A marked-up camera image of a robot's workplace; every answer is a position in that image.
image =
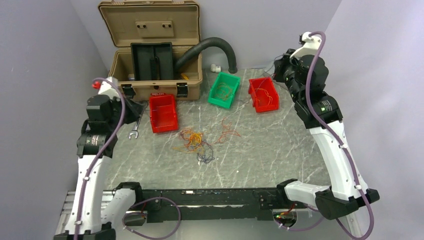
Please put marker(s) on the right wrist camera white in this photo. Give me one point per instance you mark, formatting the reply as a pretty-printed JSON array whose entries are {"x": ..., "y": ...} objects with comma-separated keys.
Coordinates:
[{"x": 309, "y": 45}]

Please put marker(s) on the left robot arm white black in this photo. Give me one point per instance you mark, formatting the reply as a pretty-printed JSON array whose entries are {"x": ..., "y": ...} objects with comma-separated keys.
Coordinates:
[{"x": 88, "y": 220}]

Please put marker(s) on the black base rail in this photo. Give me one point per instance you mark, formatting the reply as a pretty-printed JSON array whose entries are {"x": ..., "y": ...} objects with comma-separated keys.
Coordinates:
[{"x": 262, "y": 204}]

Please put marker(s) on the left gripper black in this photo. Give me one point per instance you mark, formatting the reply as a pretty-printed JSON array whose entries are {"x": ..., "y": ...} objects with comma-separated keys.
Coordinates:
[{"x": 135, "y": 109}]

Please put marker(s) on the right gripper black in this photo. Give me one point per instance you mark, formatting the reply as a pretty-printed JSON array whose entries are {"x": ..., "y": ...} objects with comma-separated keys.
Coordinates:
[{"x": 280, "y": 64}]

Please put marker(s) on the black toolbox tray insert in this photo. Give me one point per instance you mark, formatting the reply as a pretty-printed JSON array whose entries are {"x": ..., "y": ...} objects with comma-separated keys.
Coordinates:
[{"x": 152, "y": 61}]

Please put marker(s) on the red plastic bin right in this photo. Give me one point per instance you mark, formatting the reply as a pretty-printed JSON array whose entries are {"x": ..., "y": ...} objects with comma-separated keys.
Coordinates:
[{"x": 263, "y": 94}]

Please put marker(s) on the tan plastic toolbox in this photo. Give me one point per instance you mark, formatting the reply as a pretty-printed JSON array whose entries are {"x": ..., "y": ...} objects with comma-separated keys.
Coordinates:
[{"x": 150, "y": 36}]

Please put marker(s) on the green plastic bin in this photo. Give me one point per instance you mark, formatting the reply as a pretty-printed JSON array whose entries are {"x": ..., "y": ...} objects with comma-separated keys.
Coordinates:
[{"x": 223, "y": 90}]

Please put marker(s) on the red plastic bin left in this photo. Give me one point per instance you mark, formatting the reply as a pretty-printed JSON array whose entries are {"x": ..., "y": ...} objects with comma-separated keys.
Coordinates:
[{"x": 163, "y": 113}]

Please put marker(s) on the silver wrench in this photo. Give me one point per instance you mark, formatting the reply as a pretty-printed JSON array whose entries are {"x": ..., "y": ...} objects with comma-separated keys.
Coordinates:
[{"x": 134, "y": 133}]

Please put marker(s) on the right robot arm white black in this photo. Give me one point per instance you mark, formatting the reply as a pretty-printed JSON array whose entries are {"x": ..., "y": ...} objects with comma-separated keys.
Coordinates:
[{"x": 322, "y": 117}]

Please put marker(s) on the red plastic bin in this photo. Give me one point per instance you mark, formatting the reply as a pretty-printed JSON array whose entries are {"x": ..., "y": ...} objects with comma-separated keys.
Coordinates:
[
  {"x": 263, "y": 94},
  {"x": 163, "y": 113}
]

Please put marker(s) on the white pipe fitting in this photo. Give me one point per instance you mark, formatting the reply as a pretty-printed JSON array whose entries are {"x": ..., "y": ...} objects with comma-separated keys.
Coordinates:
[{"x": 215, "y": 68}]

